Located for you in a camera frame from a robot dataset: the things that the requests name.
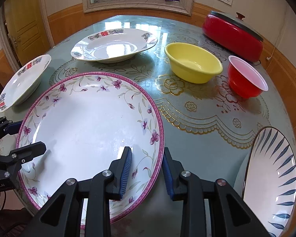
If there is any white plate red emblem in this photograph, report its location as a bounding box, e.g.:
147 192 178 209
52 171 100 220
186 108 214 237
0 54 52 113
70 28 158 63

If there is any pink floral rimmed plate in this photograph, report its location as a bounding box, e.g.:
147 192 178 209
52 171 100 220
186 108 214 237
16 72 164 223

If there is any white power cord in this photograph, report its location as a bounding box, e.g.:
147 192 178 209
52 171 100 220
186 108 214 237
266 27 287 61

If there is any red plastic bowl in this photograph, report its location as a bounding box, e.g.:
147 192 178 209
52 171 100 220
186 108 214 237
228 55 268 99

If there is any yellow wooden door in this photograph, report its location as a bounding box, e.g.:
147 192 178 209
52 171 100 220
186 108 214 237
4 0 51 65

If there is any blue leaf pattern bowl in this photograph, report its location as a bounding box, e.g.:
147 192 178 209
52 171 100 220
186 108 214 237
242 126 296 236

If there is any red electric cooking pot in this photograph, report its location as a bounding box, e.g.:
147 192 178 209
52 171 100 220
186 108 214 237
202 11 264 63

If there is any floral plastic table cover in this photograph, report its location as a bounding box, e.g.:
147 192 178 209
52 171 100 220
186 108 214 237
0 14 296 237

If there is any yellow plastic bowl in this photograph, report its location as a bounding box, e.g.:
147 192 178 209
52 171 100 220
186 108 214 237
165 42 223 84

